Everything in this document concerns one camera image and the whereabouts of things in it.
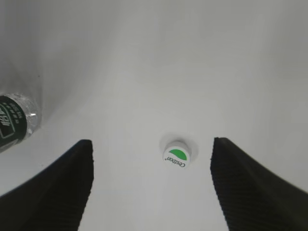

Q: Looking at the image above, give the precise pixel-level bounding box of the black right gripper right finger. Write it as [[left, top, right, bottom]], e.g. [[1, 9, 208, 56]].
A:
[[210, 137, 308, 231]]

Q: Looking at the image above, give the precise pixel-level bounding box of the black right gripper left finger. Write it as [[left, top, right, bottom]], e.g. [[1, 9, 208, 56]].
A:
[[0, 140, 94, 231]]

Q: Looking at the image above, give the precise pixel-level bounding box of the white green bottle cap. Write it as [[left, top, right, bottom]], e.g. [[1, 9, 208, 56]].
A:
[[163, 140, 192, 169]]

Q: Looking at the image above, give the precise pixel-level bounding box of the clear Cestbon water bottle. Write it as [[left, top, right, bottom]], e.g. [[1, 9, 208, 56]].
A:
[[0, 93, 41, 152]]

